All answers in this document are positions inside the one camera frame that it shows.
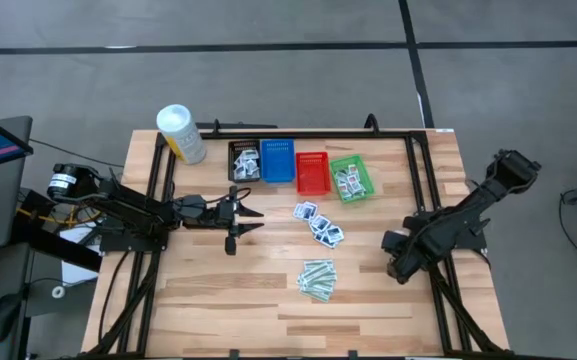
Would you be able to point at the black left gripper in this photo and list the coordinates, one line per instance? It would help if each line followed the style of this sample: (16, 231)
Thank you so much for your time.
(232, 240)

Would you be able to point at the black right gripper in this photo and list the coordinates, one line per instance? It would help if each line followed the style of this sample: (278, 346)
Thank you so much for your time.
(410, 257)

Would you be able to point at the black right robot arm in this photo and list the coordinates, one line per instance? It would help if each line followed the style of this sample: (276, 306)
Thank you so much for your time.
(468, 210)

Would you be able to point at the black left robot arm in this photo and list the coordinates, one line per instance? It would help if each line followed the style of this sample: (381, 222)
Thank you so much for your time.
(133, 212)

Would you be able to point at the white packet blue print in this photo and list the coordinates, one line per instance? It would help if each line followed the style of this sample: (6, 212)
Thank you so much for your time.
(311, 210)
(300, 212)
(335, 233)
(320, 223)
(325, 241)

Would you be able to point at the blue plastic basket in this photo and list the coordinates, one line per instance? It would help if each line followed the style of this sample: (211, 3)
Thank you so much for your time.
(278, 165)

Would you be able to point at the black plastic basket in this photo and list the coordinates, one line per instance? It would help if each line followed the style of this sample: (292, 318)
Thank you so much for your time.
(244, 145)

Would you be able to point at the red plastic basket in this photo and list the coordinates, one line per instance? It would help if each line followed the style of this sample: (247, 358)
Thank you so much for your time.
(313, 175)

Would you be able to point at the pile of paper banknotes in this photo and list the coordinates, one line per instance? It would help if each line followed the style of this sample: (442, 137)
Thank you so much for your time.
(318, 296)

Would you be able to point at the black table clamp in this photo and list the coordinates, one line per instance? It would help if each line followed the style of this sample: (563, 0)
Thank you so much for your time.
(233, 355)
(352, 355)

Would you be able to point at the white wipes canister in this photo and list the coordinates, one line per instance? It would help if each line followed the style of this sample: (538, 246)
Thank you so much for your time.
(183, 135)

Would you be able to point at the green plastic basket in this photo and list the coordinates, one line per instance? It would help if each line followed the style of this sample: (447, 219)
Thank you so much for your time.
(340, 164)

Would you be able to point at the white paper sheet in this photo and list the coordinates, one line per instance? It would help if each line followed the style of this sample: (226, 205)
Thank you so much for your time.
(75, 274)

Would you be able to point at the black stand beam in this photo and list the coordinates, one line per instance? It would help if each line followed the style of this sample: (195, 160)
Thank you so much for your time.
(58, 247)

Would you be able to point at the white tape roll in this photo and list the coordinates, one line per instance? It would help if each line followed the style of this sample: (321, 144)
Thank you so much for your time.
(53, 292)

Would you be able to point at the dark grey desk top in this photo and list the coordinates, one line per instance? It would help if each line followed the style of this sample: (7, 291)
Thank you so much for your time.
(8, 270)

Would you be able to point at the black computer mouse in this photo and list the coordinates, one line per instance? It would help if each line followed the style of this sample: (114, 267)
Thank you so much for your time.
(2, 317)

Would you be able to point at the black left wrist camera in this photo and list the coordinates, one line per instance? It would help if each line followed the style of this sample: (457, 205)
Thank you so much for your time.
(224, 212)

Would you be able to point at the black aluminium table frame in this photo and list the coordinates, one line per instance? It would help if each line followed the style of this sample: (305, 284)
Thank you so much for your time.
(318, 134)

